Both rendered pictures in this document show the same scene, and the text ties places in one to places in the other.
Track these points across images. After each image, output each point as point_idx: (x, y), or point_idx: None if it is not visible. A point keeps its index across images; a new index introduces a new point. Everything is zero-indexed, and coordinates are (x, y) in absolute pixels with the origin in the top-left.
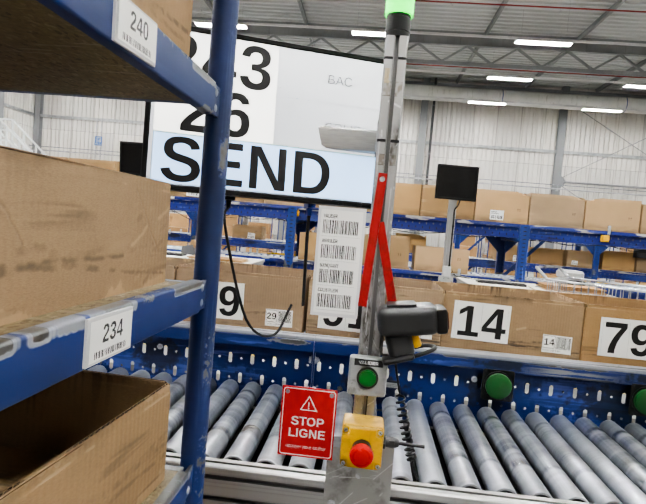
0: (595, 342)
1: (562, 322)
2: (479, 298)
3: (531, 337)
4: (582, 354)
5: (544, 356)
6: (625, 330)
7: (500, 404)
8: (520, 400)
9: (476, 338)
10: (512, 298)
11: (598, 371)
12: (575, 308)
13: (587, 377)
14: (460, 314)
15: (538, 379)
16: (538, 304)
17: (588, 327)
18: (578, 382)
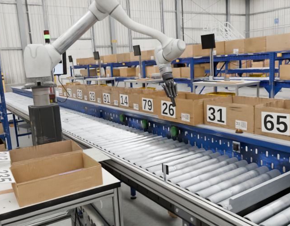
0: (142, 106)
1: (136, 99)
2: (123, 93)
3: (132, 104)
4: (140, 109)
5: (134, 110)
6: (146, 102)
7: (126, 123)
8: (129, 123)
9: (124, 105)
10: (127, 93)
11: (136, 114)
12: (137, 95)
13: (134, 115)
14: (120, 98)
15: (131, 116)
16: (131, 94)
17: (140, 101)
18: (137, 118)
